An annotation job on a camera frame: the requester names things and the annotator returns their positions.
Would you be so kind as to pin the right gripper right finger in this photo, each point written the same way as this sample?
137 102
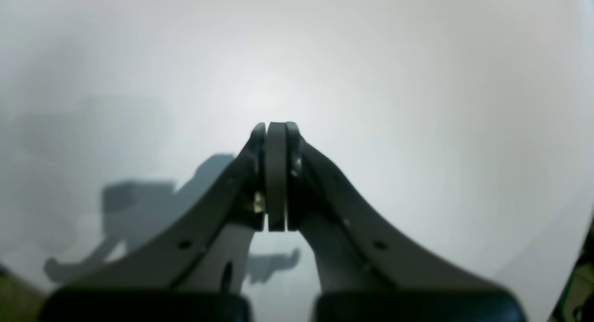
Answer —
369 271

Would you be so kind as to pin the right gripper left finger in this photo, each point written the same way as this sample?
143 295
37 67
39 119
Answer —
193 271

